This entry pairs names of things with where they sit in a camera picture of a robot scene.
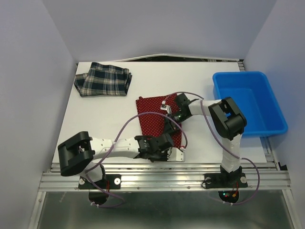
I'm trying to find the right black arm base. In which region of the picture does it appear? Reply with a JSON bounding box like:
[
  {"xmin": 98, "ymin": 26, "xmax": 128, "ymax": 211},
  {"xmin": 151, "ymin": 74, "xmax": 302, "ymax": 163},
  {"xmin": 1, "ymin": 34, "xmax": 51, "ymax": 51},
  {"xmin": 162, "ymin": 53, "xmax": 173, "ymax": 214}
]
[{"xmin": 201, "ymin": 173, "xmax": 248, "ymax": 204}]

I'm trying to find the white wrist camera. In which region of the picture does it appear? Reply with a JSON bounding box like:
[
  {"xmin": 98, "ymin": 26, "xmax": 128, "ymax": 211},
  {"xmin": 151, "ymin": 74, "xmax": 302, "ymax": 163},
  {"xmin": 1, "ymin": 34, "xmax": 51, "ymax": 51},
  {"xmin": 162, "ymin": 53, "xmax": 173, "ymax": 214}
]
[
  {"xmin": 168, "ymin": 147, "xmax": 185, "ymax": 162},
  {"xmin": 160, "ymin": 101, "xmax": 172, "ymax": 114}
]

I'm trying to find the navy plaid pleated skirt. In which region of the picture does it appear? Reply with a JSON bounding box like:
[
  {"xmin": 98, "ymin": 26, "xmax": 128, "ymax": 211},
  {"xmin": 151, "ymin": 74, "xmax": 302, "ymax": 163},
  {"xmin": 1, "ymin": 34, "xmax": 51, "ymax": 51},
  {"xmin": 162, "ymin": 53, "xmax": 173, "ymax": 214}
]
[{"xmin": 73, "ymin": 62, "xmax": 132, "ymax": 97}]

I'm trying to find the aluminium rail frame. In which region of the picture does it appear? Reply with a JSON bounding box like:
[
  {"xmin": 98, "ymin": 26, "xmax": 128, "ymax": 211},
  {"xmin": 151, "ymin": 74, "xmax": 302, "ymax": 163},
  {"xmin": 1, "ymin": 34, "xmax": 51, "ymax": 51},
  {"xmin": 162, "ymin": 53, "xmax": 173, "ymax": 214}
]
[{"xmin": 28, "ymin": 135, "xmax": 296, "ymax": 229}]

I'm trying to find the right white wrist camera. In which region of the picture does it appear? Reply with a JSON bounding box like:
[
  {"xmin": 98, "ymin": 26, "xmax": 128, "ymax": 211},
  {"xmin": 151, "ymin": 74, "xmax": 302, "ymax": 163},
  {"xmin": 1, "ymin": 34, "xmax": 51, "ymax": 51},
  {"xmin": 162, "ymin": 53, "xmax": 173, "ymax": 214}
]
[{"xmin": 160, "ymin": 101, "xmax": 172, "ymax": 114}]

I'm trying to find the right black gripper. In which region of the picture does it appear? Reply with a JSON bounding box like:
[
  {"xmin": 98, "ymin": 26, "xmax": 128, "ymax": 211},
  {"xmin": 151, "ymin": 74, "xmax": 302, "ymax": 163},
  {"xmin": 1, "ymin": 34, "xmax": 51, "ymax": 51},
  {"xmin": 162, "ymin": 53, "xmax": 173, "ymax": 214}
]
[{"xmin": 163, "ymin": 110, "xmax": 190, "ymax": 134}]

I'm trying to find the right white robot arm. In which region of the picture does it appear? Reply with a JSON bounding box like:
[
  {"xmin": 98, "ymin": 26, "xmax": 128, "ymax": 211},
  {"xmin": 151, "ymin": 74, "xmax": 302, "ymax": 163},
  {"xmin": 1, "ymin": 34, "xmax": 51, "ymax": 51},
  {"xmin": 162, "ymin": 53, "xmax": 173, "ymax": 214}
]
[{"xmin": 160, "ymin": 93, "xmax": 247, "ymax": 186}]

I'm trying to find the blue plastic bin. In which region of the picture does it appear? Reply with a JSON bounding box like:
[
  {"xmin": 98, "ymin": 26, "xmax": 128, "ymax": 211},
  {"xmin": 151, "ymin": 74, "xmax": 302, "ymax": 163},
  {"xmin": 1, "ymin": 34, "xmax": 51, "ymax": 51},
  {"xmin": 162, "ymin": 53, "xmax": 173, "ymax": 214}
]
[{"xmin": 213, "ymin": 71, "xmax": 288, "ymax": 137}]

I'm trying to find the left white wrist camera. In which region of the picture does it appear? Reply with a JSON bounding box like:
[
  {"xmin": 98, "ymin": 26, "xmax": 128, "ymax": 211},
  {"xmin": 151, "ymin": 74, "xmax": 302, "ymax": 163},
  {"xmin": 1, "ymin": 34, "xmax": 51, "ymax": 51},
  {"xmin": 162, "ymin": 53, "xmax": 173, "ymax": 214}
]
[{"xmin": 168, "ymin": 147, "xmax": 185, "ymax": 162}]

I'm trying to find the red polka dot skirt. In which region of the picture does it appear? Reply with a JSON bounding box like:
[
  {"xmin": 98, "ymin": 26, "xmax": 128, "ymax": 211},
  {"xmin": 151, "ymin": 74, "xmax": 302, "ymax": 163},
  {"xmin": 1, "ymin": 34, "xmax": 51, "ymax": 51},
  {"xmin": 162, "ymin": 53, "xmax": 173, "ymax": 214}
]
[{"xmin": 136, "ymin": 94, "xmax": 182, "ymax": 148}]

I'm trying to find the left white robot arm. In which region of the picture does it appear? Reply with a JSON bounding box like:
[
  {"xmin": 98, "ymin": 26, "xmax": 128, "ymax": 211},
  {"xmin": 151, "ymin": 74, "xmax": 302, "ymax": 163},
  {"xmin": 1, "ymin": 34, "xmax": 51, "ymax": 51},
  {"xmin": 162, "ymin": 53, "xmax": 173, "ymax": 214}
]
[{"xmin": 58, "ymin": 131, "xmax": 175, "ymax": 188}]

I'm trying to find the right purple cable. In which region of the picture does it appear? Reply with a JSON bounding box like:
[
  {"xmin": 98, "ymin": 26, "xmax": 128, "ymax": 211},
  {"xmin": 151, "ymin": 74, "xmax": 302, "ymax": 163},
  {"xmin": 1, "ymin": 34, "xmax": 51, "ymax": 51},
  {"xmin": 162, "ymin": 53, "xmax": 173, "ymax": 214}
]
[{"xmin": 163, "ymin": 91, "xmax": 260, "ymax": 206}]

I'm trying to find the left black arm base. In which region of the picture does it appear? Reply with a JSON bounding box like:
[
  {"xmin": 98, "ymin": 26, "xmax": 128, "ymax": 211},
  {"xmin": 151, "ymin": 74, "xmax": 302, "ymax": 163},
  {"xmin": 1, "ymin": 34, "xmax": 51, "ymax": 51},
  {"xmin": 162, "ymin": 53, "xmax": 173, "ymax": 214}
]
[{"xmin": 78, "ymin": 174, "xmax": 122, "ymax": 208}]

